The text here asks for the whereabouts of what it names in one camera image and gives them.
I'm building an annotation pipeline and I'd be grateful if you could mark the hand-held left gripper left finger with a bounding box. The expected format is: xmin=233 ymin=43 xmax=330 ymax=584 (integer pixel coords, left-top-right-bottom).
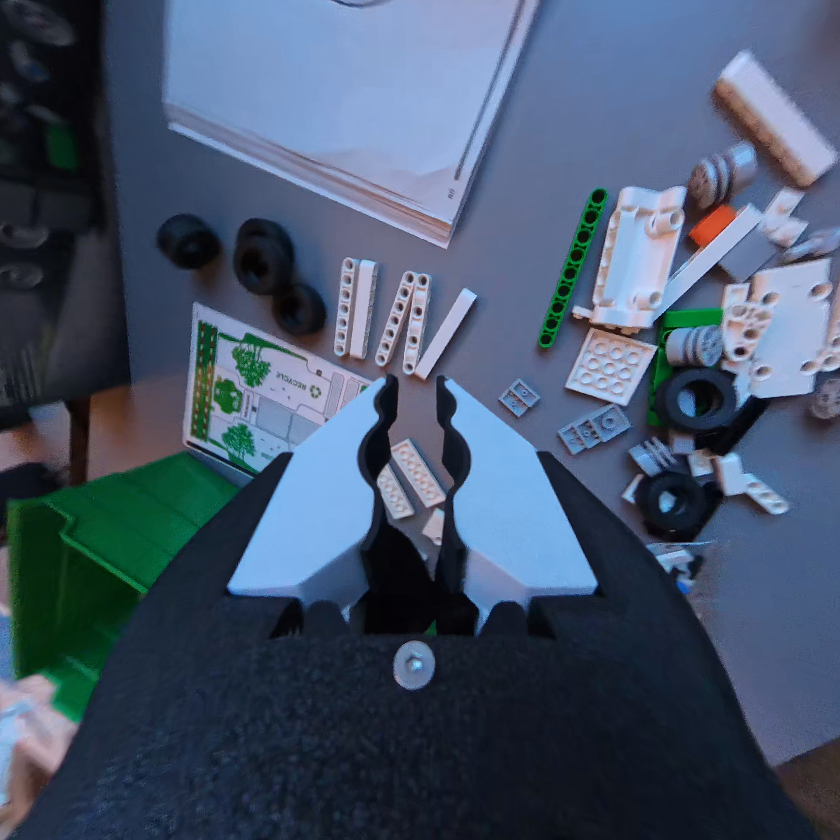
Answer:
xmin=226 ymin=374 xmax=400 ymax=626

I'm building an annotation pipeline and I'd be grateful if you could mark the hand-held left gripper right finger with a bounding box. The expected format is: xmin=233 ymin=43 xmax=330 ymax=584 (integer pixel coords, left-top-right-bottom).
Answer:
xmin=435 ymin=376 xmax=599 ymax=629

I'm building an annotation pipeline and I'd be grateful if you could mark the white long narrow plate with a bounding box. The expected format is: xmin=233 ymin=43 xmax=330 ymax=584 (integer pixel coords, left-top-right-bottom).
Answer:
xmin=377 ymin=465 xmax=416 ymax=521

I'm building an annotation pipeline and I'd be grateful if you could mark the pile of lego pieces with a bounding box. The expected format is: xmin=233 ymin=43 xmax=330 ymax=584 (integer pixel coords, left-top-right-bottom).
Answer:
xmin=564 ymin=141 xmax=840 ymax=546

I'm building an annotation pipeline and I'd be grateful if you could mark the grey ribbed wheel hub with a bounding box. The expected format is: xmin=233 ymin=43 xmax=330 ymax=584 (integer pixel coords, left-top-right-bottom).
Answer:
xmin=688 ymin=143 xmax=759 ymax=204

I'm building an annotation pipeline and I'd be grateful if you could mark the lego set box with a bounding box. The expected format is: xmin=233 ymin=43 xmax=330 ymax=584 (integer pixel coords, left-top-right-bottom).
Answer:
xmin=0 ymin=0 xmax=129 ymax=427

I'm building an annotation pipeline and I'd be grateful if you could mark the small grey plate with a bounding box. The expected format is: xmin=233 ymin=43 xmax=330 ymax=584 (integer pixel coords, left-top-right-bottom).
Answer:
xmin=499 ymin=378 xmax=541 ymax=418
xmin=558 ymin=404 xmax=632 ymax=455

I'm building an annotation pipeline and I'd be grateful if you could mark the green and white sticker sheet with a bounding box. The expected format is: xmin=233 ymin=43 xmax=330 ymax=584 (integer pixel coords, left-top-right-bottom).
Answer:
xmin=182 ymin=302 xmax=378 ymax=476

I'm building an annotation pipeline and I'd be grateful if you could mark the black rubber tyre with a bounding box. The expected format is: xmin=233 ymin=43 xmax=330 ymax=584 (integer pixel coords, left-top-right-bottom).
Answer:
xmin=272 ymin=282 xmax=327 ymax=336
xmin=156 ymin=213 xmax=221 ymax=270
xmin=235 ymin=218 xmax=294 ymax=266
xmin=233 ymin=243 xmax=293 ymax=296

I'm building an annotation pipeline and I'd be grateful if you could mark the green plastic bin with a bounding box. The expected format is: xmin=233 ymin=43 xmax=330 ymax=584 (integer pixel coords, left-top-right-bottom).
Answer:
xmin=7 ymin=451 xmax=240 ymax=723

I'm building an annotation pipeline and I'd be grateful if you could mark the green long holed beam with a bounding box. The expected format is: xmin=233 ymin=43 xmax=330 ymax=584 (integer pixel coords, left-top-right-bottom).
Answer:
xmin=538 ymin=188 xmax=609 ymax=349

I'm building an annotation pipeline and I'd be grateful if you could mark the white instruction booklet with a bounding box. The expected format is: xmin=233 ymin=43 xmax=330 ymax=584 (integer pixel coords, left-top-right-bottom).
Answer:
xmin=161 ymin=0 xmax=542 ymax=249

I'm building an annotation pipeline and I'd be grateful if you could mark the white long thick brick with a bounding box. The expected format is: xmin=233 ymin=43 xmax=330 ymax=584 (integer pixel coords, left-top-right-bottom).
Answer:
xmin=714 ymin=50 xmax=840 ymax=189

